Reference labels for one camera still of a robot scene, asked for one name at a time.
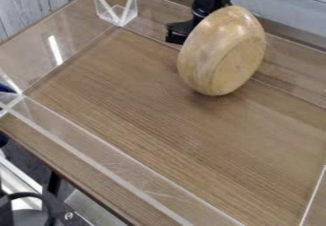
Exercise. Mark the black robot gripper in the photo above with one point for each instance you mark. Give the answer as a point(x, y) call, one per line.
point(180, 30)

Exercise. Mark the light brown wooden bowl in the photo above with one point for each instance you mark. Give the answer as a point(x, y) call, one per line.
point(223, 52)

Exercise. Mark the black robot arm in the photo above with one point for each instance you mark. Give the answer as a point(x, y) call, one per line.
point(209, 5)

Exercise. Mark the blue object at left edge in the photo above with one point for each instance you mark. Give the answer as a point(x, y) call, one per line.
point(5, 88)

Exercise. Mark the black table leg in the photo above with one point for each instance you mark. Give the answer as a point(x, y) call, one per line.
point(54, 184)

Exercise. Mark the clear acrylic corner bracket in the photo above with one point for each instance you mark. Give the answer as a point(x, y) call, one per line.
point(118, 15)

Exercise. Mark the clear acrylic barrier wall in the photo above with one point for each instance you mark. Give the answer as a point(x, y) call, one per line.
point(168, 157)

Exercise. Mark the grey metal base plate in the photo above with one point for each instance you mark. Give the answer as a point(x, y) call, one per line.
point(70, 217)

